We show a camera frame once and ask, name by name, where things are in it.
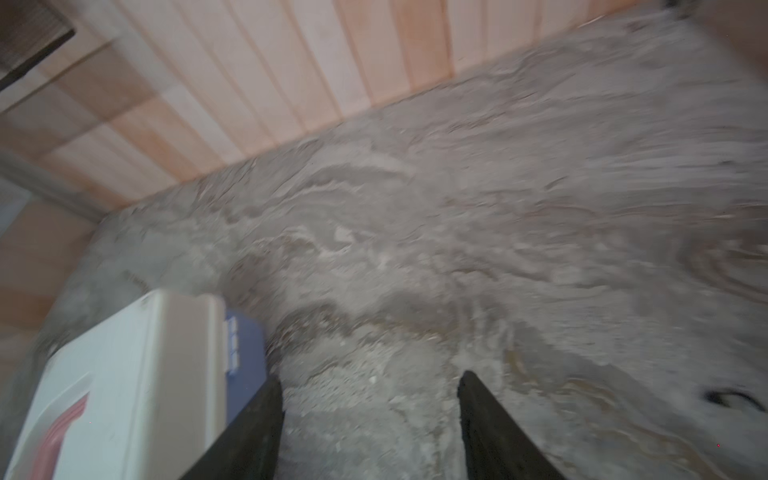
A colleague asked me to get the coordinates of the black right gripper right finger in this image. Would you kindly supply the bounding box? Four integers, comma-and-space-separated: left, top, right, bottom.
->
457, 370, 565, 480

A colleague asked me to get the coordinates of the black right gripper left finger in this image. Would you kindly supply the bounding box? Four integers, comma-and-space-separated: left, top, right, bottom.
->
182, 375, 285, 480

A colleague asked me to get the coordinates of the pink tool box handle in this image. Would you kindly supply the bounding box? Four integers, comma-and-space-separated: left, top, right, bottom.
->
29, 394, 88, 480

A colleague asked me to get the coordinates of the aluminium frame rail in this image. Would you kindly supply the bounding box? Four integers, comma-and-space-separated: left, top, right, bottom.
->
1, 151, 108, 223

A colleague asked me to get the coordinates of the black wire mesh basket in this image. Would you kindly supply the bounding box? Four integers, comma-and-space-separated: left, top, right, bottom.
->
1, 0, 75, 90

